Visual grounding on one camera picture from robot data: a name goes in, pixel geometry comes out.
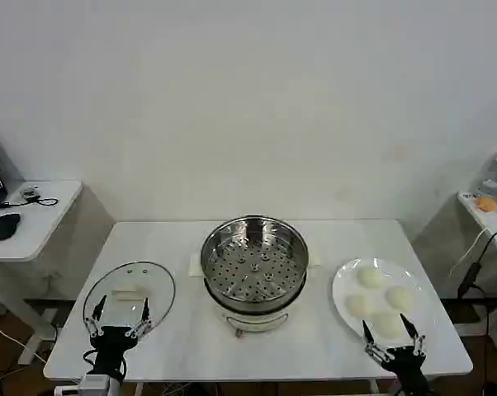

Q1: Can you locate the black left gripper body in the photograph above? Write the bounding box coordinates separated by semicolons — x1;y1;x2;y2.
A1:
89;325;141;375

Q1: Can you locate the white floor cable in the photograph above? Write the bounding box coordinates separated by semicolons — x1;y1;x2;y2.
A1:
0;319;39;351

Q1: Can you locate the white steamed bun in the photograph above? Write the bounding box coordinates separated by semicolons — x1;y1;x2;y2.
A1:
357;266;385;287
386;285;415;310
372;312;402;337
346;294;374;318

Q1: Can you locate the glass lid with white handle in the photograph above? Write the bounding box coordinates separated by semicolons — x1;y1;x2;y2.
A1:
82;260;178;337

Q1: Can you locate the white side table with laptop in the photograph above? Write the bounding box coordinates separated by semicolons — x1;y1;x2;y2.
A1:
0;179;84;364

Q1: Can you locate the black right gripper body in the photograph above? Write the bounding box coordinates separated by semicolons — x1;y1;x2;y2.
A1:
380;346;434;396

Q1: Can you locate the small device with black cord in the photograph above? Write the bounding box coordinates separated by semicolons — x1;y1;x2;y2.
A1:
4;185;59;210

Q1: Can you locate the white hanging cable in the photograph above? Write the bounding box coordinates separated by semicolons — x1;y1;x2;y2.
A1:
449;226;491;277

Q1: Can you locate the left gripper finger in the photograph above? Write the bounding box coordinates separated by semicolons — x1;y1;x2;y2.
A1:
125;297;155;339
84;295;108;338

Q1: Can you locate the white electric cooker pot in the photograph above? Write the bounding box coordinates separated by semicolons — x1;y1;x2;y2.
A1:
202;276;307;340

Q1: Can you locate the black cable with adapter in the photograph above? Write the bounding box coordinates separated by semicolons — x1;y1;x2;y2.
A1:
457;222;497;298

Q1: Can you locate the white side table with appliance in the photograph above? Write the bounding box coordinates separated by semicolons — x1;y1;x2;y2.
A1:
457;191;497;360

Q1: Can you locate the perforated steel steamer basket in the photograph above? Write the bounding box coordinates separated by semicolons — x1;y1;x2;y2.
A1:
201;214;310;310

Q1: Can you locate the black computer mouse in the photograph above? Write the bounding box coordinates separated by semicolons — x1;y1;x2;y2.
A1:
0;212;21;242

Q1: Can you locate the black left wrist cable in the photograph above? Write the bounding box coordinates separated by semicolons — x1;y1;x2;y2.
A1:
82;348;128;383

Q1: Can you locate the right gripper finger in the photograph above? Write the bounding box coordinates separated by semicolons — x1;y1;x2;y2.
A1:
361;320;394;365
399;313;428;358

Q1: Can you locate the white round plate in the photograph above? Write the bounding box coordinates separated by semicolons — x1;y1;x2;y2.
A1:
332;257;429;343

